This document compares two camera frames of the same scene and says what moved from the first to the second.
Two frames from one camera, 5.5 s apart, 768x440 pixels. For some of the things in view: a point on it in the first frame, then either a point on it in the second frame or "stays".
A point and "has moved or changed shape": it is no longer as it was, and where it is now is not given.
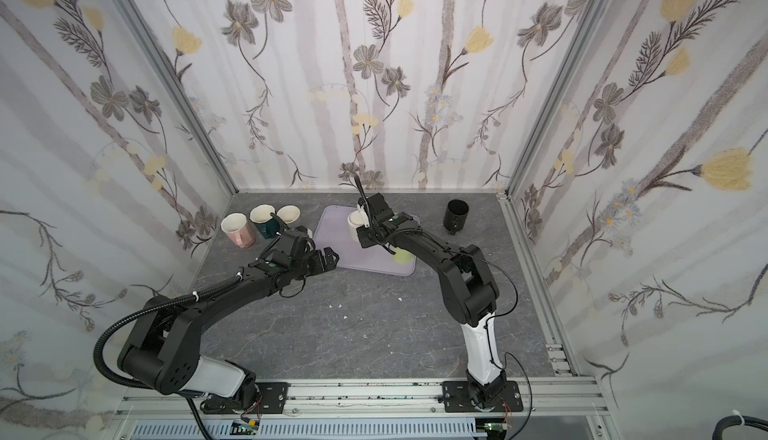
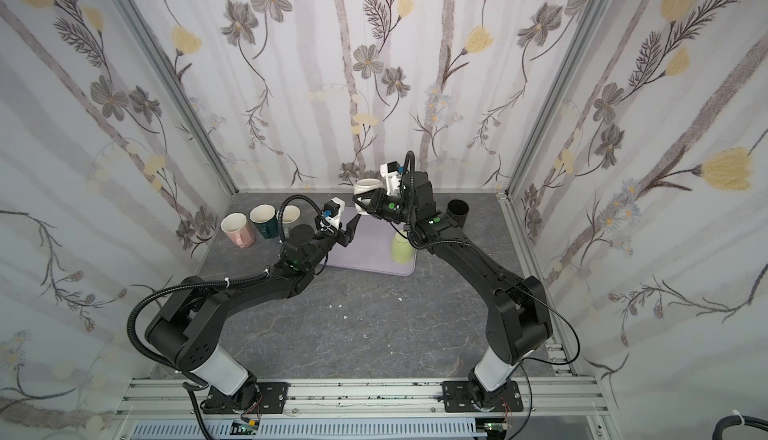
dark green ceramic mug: [265, 222] stays
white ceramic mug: [357, 219] has moved or changed shape
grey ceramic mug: [290, 213] stays
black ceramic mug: [455, 215] stays
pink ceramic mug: [236, 226] stays
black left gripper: [293, 236] -> [345, 233]
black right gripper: [372, 212] -> [380, 205]
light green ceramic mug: [402, 257] stays
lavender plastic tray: [332, 230] stays
